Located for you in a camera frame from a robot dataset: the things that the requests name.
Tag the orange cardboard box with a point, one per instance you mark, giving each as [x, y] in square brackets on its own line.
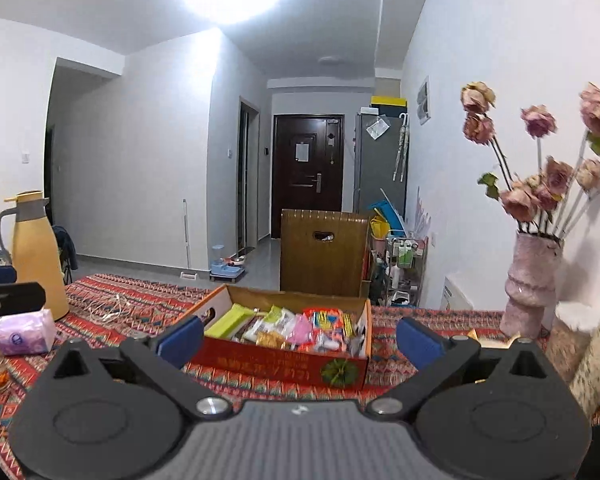
[270, 362]

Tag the white snack packet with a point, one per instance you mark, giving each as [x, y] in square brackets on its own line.
[254, 327]

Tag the wall picture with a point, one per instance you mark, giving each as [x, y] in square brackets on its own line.
[423, 101]

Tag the purple tissue pack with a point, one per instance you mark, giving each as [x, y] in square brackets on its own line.
[25, 335]

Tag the dried pink roses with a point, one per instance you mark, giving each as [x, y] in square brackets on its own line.
[522, 200]

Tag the white heater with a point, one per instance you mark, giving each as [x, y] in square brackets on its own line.
[457, 292]

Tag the blue pet water dispenser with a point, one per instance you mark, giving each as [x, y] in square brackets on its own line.
[225, 262]

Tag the yellow bag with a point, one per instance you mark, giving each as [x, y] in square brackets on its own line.
[379, 227]

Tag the white pole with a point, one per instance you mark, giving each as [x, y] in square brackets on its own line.
[185, 235]

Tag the red snack packet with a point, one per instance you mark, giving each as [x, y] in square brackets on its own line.
[330, 322]

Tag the clear jar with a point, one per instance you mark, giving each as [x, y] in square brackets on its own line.
[570, 340]

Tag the grey fridge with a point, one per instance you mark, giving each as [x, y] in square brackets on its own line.
[375, 175]

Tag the long green snack packet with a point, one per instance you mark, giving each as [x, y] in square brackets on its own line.
[227, 321]

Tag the pile of orange peels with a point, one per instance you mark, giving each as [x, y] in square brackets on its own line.
[486, 336]

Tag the dark brown door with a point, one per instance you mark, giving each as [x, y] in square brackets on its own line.
[305, 185]

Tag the blue plastic board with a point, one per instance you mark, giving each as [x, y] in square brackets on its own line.
[387, 210]

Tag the pink textured vase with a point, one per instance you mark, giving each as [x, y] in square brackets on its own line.
[532, 285]

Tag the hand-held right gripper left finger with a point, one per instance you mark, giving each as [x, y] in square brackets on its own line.
[180, 341]

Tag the yellow thermos jug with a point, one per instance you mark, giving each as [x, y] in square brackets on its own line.
[37, 260]

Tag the wooden chair back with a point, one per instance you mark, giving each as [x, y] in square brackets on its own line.
[300, 260]

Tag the gold snack packet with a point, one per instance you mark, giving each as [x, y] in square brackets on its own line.
[271, 340]

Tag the yellow box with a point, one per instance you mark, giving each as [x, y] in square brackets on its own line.
[389, 101]

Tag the pink snack packet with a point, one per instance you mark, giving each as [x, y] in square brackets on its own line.
[300, 331]

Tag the small green snack packet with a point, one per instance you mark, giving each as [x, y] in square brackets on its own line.
[279, 317]

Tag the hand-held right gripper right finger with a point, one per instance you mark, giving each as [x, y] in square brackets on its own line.
[420, 344]

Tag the white folded umbrella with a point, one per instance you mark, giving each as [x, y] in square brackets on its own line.
[401, 145]

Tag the clear plastic bag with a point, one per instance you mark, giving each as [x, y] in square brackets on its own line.
[377, 128]

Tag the dark jacket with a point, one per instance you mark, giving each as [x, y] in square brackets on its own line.
[66, 252]

